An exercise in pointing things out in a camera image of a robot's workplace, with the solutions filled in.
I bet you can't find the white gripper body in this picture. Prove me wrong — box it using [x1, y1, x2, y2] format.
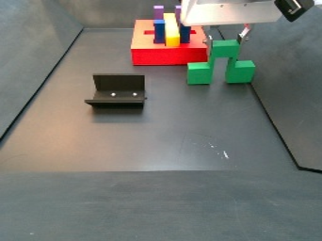
[182, 0, 282, 26]

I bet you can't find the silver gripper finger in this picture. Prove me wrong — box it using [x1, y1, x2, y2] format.
[203, 35, 212, 54]
[236, 24, 251, 43]

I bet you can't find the green stepped block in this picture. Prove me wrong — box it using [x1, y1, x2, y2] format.
[186, 39, 256, 86]

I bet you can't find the red board base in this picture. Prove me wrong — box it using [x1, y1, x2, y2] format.
[131, 20, 207, 66]

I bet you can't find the purple block right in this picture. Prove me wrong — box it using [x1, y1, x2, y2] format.
[175, 5, 182, 26]

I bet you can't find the purple block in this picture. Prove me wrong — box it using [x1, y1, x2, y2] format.
[154, 5, 163, 20]
[175, 5, 182, 26]

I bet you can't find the blue block right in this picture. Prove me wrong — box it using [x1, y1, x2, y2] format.
[180, 24, 191, 43]

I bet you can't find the blue block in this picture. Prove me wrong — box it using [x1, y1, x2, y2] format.
[154, 20, 164, 43]
[180, 24, 191, 43]

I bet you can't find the yellow block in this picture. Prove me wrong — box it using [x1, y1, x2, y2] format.
[163, 13, 180, 47]

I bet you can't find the purple block left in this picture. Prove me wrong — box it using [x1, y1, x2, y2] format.
[154, 5, 163, 20]

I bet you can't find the blue block left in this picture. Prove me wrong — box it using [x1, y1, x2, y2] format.
[154, 20, 164, 43]

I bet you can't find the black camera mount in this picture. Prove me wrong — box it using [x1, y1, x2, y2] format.
[274, 0, 314, 22]

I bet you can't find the black angle bracket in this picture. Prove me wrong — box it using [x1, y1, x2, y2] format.
[84, 73, 146, 106]

